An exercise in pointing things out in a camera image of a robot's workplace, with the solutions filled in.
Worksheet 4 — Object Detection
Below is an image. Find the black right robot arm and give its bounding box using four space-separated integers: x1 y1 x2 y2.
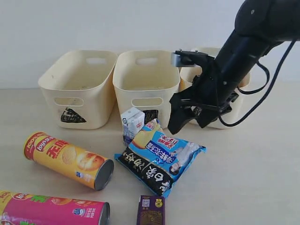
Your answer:
168 0 300 134

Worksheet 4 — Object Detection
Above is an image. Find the blue instant noodle bag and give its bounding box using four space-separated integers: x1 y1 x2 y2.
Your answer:
114 119 206 197

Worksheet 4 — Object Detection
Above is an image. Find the purple drink carton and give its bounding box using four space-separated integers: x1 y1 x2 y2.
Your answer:
136 195 165 225

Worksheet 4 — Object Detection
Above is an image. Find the white milk carton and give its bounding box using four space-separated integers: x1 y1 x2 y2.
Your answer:
120 107 145 146

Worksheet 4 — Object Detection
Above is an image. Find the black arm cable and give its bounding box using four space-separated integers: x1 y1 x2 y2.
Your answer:
217 38 297 127

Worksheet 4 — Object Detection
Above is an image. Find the cream bin square mark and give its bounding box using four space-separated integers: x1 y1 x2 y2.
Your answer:
112 50 180 128

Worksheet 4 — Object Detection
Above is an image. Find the pink Lays chips can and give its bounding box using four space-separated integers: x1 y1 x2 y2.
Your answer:
0 190 110 225

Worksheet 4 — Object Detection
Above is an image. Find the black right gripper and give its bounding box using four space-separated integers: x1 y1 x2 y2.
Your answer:
167 58 239 135

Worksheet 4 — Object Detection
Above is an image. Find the yellow Lays chips can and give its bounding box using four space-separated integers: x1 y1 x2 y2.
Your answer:
23 132 114 191

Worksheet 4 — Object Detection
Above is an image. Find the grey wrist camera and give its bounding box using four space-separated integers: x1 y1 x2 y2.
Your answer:
171 49 209 68

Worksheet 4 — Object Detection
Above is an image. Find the cream bin circle mark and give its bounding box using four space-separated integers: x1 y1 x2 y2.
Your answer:
179 47 250 129

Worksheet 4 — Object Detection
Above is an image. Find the cream bin triangle mark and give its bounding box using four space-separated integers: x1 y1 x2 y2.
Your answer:
38 50 118 129

